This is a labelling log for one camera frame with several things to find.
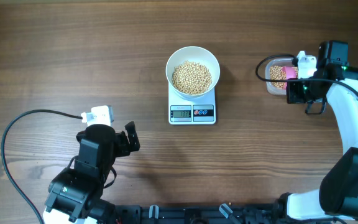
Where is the pink plastic measuring scoop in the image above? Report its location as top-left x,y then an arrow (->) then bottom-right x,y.
282,67 -> 298,80

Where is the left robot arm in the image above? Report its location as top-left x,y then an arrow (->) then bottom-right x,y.
43,121 -> 140,223

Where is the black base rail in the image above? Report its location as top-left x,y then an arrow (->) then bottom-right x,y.
113,204 -> 278,224

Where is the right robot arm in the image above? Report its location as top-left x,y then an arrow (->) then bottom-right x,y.
267,40 -> 358,222

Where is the clear plastic container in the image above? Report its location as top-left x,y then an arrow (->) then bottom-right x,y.
265,58 -> 298,95

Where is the left black camera cable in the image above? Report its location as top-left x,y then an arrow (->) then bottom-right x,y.
0,109 -> 83,224

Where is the white bowl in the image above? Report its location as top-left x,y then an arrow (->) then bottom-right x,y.
165,46 -> 221,98

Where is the white digital kitchen scale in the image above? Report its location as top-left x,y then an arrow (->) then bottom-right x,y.
168,85 -> 217,125

